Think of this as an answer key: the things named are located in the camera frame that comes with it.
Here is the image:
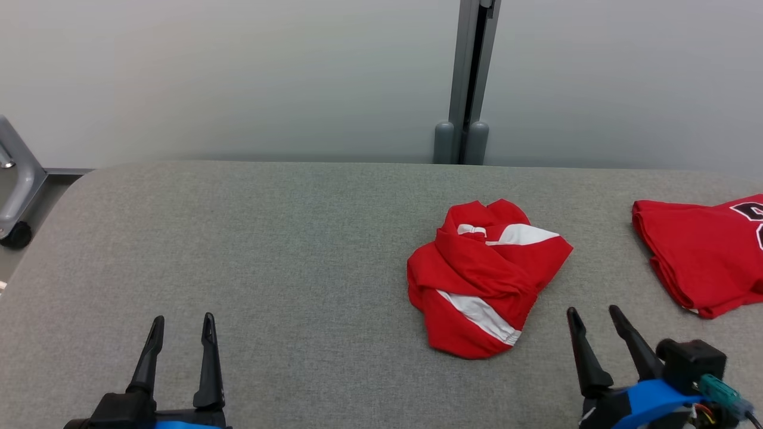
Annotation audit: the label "red white-sleeved Bulls jersey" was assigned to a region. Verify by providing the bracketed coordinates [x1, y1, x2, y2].
[631, 194, 763, 320]

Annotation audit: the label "red white-striped Bulls shorts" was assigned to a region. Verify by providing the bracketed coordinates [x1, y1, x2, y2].
[407, 199, 575, 360]

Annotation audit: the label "teal right camera cable plug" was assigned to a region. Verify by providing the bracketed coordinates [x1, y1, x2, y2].
[698, 374, 763, 429]

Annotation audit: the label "grey partition post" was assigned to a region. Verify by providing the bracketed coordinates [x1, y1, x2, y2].
[433, 0, 503, 166]

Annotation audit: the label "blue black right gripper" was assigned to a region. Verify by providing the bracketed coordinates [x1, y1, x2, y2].
[566, 305, 708, 429]

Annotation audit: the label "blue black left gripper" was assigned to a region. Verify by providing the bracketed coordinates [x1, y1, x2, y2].
[126, 313, 234, 429]

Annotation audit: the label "grey metal frame with caster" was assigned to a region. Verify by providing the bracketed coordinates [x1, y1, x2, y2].
[0, 114, 49, 250]

